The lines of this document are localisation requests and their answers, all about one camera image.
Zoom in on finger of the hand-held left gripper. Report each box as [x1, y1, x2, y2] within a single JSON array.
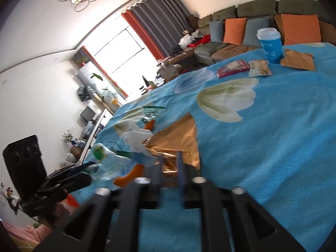
[[49, 162, 96, 176], [56, 173, 92, 193]]

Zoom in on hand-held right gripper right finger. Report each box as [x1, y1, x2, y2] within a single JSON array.
[[176, 151, 307, 252]]

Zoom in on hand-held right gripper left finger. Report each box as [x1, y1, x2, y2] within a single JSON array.
[[34, 159, 164, 252]]

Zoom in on green-edged clear plastic bag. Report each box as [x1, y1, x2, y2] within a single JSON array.
[[91, 143, 137, 181]]

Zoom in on white foam net sleeve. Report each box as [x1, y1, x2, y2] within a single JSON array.
[[122, 122, 156, 158]]

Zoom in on large gold foil wrapper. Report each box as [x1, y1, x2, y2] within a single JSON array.
[[143, 113, 201, 187]]

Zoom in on person's left hand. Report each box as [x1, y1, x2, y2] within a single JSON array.
[[37, 202, 68, 227]]

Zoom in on red plastic bag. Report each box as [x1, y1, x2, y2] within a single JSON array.
[[66, 194, 80, 208]]

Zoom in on red flowering branches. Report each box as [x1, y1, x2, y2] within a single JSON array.
[[0, 182, 20, 214]]

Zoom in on crumpled clear plastic bag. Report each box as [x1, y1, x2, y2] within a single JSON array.
[[84, 121, 95, 137]]

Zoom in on white TV cabinet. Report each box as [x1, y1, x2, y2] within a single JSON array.
[[79, 108, 114, 163]]

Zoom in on black monitor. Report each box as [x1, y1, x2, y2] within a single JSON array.
[[80, 107, 96, 122]]

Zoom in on covered standing fan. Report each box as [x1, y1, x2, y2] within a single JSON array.
[[77, 85, 96, 101]]

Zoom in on large leafy potted plant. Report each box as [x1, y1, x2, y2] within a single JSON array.
[[91, 73, 124, 105]]

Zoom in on white standing air conditioner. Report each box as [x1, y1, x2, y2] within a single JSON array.
[[77, 61, 124, 108]]

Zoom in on orange curtain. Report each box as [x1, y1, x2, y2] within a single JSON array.
[[81, 46, 129, 100], [122, 10, 164, 61]]

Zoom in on cluttered coffee table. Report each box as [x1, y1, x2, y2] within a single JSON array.
[[139, 63, 184, 96]]

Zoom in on red snack packet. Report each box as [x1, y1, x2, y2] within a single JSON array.
[[217, 60, 250, 80]]

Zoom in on window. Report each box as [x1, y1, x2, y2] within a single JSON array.
[[87, 18, 158, 95]]

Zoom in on white snack packet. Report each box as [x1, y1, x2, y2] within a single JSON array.
[[248, 59, 272, 78]]

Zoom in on pile of white clothes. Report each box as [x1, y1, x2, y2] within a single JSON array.
[[178, 30, 201, 49]]

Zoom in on red cloth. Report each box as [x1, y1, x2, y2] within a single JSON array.
[[188, 34, 212, 48]]

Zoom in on blue cushion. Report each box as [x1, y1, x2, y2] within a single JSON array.
[[209, 20, 224, 43], [242, 18, 271, 46]]

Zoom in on grey curtain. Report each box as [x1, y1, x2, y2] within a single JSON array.
[[129, 0, 200, 58]]

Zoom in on brown cardboard boxes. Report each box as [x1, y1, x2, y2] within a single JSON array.
[[187, 14, 200, 29]]

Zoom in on orange cushion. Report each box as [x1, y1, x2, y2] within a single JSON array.
[[223, 18, 248, 46], [281, 14, 322, 46]]

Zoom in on blue cup with white lid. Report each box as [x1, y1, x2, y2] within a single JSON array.
[[256, 28, 284, 64]]

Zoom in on flat gold snack packet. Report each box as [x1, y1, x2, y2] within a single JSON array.
[[280, 49, 317, 71]]

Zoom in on green sofa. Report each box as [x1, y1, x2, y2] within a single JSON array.
[[157, 0, 336, 66]]

